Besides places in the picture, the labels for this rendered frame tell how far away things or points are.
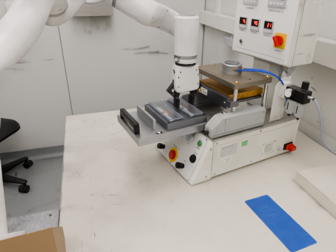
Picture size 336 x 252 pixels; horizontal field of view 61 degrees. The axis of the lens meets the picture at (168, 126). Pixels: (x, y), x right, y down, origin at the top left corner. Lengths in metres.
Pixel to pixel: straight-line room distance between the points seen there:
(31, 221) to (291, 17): 1.11
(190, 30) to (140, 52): 1.56
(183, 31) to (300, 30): 0.42
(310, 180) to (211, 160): 0.36
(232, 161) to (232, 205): 0.20
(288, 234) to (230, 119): 0.41
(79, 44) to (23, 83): 0.54
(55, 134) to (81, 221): 1.80
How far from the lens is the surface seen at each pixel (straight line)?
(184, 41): 1.01
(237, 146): 1.14
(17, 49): 0.88
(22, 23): 0.90
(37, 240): 0.67
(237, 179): 1.16
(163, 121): 1.02
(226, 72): 1.17
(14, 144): 2.83
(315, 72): 1.54
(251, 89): 1.17
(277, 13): 1.20
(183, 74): 1.04
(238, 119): 1.08
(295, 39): 1.16
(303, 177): 1.18
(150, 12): 1.01
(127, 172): 1.18
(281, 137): 1.30
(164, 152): 1.25
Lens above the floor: 1.44
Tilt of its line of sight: 27 degrees down
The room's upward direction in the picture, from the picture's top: straight up
